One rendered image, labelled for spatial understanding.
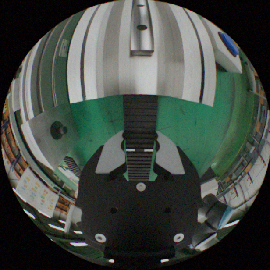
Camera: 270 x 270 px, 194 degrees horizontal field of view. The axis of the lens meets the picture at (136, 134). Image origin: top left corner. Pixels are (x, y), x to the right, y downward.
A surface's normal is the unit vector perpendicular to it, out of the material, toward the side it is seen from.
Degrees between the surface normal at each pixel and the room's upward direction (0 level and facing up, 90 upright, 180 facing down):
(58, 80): 90
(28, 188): 90
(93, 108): 0
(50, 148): 90
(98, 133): 0
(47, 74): 90
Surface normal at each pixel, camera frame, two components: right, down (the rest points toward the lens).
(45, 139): 1.00, 0.02
